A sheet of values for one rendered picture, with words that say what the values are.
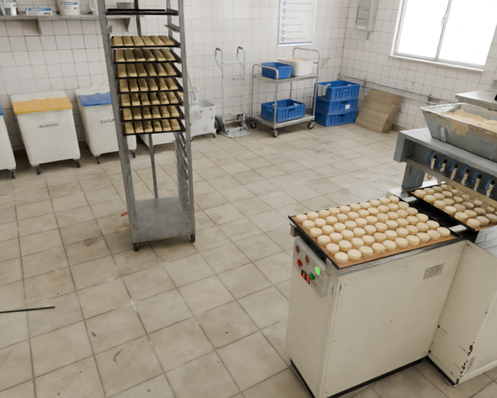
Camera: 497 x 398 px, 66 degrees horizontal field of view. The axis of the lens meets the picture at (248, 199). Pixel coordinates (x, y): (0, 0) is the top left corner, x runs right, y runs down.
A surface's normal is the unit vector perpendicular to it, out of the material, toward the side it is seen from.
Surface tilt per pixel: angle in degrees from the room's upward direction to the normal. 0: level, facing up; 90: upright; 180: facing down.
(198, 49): 90
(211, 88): 90
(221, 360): 0
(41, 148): 95
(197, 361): 0
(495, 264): 90
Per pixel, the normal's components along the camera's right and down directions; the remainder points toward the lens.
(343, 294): 0.40, 0.43
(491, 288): -0.92, 0.17
